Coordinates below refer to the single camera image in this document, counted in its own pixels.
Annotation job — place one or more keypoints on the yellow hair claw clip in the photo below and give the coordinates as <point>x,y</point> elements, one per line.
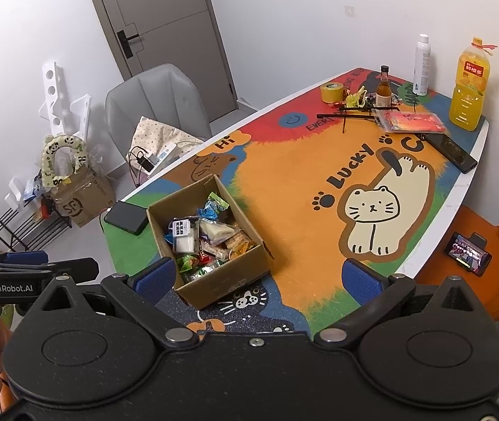
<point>357,98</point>

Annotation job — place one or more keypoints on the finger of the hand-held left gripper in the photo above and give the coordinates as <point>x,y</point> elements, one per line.
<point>78,268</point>
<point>25,257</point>

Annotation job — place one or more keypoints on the green striped multi packet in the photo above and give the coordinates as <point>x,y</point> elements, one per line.
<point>199,274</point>

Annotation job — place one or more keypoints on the black charger plug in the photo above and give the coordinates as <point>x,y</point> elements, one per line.
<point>146,161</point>

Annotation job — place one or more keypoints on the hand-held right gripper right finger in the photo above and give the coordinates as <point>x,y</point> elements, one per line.
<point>361,280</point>

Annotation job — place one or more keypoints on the blue snack packet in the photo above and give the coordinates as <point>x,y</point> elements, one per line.
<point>169,237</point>

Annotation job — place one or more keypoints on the patterned cushion with charger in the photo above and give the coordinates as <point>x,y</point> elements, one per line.
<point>157,133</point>

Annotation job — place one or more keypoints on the pink book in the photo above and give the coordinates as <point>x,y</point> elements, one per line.
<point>411,122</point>

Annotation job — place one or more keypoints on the panda print neck pillow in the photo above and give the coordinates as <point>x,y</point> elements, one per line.
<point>49,158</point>

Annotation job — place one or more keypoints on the long white bread roll packet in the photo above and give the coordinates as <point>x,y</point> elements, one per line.
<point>214,230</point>

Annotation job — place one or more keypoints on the white power strip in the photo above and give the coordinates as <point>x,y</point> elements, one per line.
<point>161,154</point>

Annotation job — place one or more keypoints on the black smartphone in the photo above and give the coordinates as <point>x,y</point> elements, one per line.
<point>125,217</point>

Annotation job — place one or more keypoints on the cardboard box with logo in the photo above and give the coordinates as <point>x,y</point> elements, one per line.
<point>87,201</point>

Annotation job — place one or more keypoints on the red snack packet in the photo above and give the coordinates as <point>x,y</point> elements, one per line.
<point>209,258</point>

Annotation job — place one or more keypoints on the brown glass bottle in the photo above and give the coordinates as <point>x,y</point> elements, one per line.
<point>383,92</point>

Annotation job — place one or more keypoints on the rice cracker packet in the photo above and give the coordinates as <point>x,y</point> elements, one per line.
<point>237,243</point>

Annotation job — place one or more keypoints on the grey chair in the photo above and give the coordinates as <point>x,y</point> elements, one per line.
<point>157,96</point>

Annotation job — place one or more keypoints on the blue-green snack packet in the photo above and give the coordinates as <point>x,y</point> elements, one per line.
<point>214,206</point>

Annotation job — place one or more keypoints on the white perforated bracket board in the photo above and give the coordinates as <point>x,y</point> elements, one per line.
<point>56,96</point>

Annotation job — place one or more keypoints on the green snack packet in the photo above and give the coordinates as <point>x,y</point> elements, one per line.
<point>187,263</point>

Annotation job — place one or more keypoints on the phone with lit screen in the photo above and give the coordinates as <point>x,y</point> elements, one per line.
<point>469,254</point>

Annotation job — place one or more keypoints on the white packet with black label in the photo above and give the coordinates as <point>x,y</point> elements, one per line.
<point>184,239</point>

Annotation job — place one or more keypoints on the black remote control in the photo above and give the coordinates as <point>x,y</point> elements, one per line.
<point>451,153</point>

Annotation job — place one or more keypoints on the white spray bottle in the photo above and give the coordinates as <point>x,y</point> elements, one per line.
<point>422,70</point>

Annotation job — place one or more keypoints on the yellow tape roll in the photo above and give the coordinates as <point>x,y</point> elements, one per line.
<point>332,93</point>

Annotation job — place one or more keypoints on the clear plastic bag pile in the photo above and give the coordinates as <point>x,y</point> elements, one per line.
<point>25,190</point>

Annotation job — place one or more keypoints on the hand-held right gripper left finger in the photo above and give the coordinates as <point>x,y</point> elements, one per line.
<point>157,274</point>

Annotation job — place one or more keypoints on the grey door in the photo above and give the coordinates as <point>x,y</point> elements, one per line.
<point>166,30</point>

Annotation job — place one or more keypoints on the orange juice bottle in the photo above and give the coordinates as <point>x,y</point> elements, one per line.
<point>469,96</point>

